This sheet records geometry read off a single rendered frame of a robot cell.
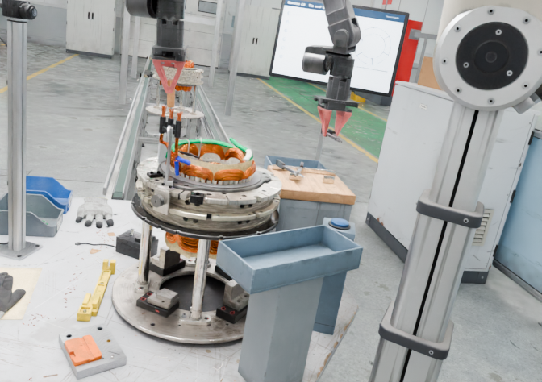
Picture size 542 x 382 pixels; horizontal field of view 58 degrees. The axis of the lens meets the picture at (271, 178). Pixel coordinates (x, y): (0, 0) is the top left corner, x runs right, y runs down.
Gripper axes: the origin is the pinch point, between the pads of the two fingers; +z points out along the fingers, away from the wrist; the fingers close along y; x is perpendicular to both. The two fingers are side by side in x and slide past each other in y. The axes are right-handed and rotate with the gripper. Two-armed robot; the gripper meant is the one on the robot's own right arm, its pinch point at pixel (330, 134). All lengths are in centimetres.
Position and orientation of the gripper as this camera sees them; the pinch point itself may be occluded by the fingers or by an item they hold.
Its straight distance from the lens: 127.3
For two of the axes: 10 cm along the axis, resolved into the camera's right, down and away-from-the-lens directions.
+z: -1.4, 9.5, 2.8
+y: -9.7, -0.8, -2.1
